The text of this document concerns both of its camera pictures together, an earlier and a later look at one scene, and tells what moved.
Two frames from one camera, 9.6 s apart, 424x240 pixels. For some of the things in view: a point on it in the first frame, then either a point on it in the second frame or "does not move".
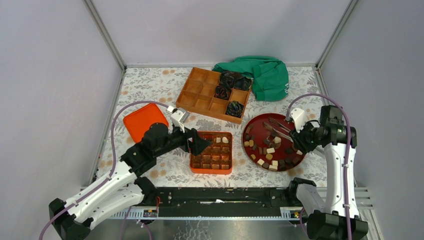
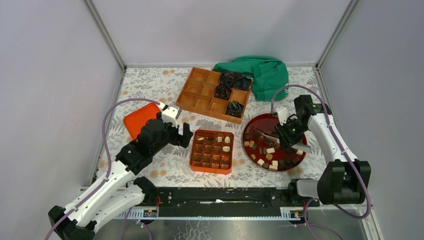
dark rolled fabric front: (234, 109) does not move
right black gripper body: (306, 139) to (291, 132)
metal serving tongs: (275, 132) to (267, 135)
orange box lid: (139, 122) does not move
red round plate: (267, 150) does not move
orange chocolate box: (217, 158) does not move
